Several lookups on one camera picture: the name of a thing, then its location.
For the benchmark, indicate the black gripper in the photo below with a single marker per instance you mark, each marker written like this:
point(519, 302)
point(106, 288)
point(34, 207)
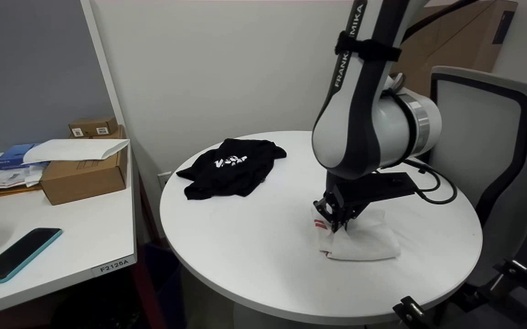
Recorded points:
point(344, 196)

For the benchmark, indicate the white towel red stripes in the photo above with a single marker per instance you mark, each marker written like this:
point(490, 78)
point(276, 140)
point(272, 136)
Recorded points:
point(366, 238)

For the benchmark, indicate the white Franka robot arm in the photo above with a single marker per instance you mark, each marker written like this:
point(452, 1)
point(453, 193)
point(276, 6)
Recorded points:
point(367, 120)

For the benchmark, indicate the black cloth white print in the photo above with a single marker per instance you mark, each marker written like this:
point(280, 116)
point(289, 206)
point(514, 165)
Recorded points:
point(236, 167)

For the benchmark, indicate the black table clamp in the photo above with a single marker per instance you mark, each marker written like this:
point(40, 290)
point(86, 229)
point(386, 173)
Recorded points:
point(411, 315)

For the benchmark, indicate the grey mesh office chair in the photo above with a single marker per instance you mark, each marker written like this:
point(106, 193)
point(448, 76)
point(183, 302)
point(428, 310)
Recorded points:
point(483, 151)

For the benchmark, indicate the white office desk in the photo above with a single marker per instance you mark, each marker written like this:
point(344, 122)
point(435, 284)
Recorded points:
point(97, 237)

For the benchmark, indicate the small cardboard box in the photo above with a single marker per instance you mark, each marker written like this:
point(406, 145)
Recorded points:
point(95, 129)

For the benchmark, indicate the large flat cardboard box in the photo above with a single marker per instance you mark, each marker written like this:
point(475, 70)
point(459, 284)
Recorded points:
point(64, 182)

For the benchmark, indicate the white paper envelope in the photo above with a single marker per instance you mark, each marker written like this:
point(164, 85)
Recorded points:
point(73, 151)

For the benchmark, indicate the smartphone with blue case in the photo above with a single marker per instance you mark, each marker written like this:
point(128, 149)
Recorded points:
point(22, 251)

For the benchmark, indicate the blue box on desk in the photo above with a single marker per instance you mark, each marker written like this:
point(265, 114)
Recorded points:
point(12, 158)

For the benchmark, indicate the grey desk partition panel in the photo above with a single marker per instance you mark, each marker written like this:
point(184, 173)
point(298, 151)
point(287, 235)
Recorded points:
point(49, 72)

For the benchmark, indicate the brown cardboard sheet on wall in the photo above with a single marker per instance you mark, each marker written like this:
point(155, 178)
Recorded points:
point(468, 37)

